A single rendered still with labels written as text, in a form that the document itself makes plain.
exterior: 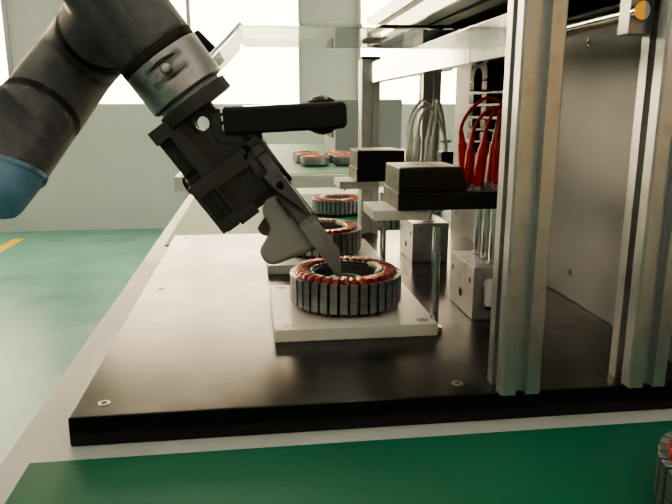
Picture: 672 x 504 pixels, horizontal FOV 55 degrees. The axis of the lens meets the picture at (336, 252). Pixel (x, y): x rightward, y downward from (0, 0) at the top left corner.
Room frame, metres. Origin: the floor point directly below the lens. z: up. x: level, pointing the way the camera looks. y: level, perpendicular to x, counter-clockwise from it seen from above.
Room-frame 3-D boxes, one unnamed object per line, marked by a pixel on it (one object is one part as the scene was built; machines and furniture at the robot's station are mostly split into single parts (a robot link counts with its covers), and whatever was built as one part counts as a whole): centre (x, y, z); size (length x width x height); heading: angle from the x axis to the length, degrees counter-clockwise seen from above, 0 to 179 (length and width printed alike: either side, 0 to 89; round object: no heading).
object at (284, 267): (0.87, 0.02, 0.78); 0.15 x 0.15 x 0.01; 7
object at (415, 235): (0.88, -0.12, 0.80); 0.07 x 0.05 x 0.06; 7
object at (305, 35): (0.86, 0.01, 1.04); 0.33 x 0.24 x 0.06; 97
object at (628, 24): (0.77, -0.17, 1.04); 0.62 x 0.02 x 0.03; 7
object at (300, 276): (0.63, -0.01, 0.80); 0.11 x 0.11 x 0.04
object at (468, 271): (0.64, -0.15, 0.80); 0.07 x 0.05 x 0.06; 7
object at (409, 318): (0.63, -0.01, 0.78); 0.15 x 0.15 x 0.01; 7
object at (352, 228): (0.87, 0.02, 0.80); 0.11 x 0.11 x 0.04
